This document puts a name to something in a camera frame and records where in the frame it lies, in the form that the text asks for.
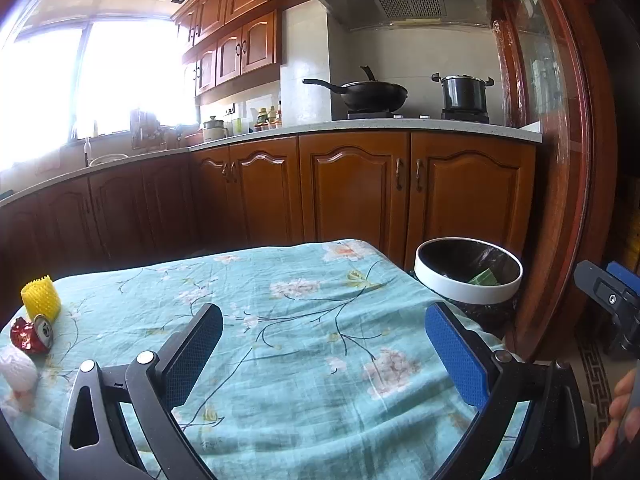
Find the crushed red soda can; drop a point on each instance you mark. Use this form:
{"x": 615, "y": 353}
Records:
{"x": 31, "y": 335}

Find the black wok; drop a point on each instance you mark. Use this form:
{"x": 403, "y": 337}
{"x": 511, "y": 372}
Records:
{"x": 375, "y": 92}

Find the white foam fruit net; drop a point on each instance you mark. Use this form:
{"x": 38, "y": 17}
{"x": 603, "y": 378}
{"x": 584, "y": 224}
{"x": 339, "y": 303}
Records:
{"x": 17, "y": 369}

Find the floral light blue tablecloth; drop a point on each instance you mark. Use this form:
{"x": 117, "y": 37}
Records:
{"x": 310, "y": 360}

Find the green drink carton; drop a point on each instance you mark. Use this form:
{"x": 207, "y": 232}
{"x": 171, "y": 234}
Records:
{"x": 484, "y": 277}

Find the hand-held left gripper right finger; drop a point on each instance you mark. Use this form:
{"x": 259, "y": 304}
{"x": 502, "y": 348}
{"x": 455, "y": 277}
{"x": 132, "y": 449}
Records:
{"x": 457, "y": 355}

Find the wooden lower kitchen cabinets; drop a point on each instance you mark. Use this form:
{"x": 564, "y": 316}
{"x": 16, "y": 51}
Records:
{"x": 350, "y": 185}

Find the wooden upper kitchen cabinets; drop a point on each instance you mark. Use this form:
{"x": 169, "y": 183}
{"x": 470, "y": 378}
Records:
{"x": 240, "y": 25}

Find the kitchen faucet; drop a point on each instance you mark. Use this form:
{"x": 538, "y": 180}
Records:
{"x": 87, "y": 152}

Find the crumpled pale tissue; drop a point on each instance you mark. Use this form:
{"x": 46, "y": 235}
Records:
{"x": 17, "y": 402}

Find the patterned floor mat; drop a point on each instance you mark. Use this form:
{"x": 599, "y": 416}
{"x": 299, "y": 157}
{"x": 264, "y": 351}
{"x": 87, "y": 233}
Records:
{"x": 592, "y": 380}

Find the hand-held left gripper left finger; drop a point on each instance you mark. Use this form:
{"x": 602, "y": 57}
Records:
{"x": 192, "y": 357}

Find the white electric cooker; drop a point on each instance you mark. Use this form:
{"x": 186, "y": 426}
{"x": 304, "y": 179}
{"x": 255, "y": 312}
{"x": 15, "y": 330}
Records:
{"x": 214, "y": 131}

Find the person's right hand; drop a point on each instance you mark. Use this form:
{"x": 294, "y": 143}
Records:
{"x": 625, "y": 392}

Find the steel cooking pot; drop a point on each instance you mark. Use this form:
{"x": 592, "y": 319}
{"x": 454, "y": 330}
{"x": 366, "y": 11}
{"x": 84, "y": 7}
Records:
{"x": 464, "y": 92}

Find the white rimmed trash bin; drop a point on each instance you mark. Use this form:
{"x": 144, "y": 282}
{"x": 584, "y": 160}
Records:
{"x": 450, "y": 285}

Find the dish rack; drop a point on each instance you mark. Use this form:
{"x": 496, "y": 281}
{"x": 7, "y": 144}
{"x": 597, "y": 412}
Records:
{"x": 147, "y": 132}

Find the yellow foam fruit net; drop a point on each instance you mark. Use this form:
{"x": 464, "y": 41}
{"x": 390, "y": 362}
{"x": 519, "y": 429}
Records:
{"x": 41, "y": 299}

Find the wooden glass door frame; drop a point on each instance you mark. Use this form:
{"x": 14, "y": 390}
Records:
{"x": 565, "y": 160}

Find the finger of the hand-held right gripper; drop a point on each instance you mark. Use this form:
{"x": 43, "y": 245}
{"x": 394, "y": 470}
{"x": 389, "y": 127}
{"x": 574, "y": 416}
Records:
{"x": 625, "y": 277}
{"x": 600, "y": 287}

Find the row of condiment bottles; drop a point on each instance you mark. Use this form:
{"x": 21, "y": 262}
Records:
{"x": 267, "y": 120}

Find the wooden kitchen cabinets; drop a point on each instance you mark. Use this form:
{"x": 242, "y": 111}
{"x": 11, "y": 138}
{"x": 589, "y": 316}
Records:
{"x": 240, "y": 25}
{"x": 350, "y": 185}

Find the grey kitchen countertop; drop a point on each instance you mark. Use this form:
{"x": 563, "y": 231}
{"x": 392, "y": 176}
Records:
{"x": 350, "y": 127}

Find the kitchen window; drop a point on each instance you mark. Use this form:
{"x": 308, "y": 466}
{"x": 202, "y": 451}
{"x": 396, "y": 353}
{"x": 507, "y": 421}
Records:
{"x": 100, "y": 85}

